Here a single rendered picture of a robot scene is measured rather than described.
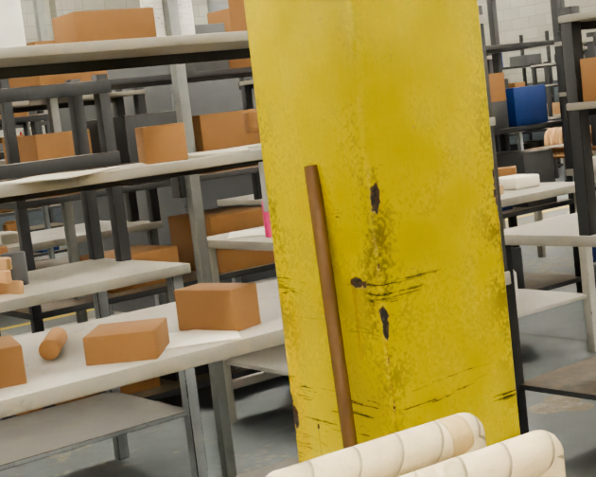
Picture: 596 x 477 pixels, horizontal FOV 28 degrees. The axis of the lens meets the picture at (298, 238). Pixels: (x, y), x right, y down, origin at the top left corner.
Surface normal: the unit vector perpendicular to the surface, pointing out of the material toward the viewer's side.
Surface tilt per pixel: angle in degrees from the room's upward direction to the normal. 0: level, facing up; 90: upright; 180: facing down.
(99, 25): 90
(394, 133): 90
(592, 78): 90
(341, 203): 90
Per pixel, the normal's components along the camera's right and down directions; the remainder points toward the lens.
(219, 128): 0.58, 0.02
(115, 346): -0.06, 0.11
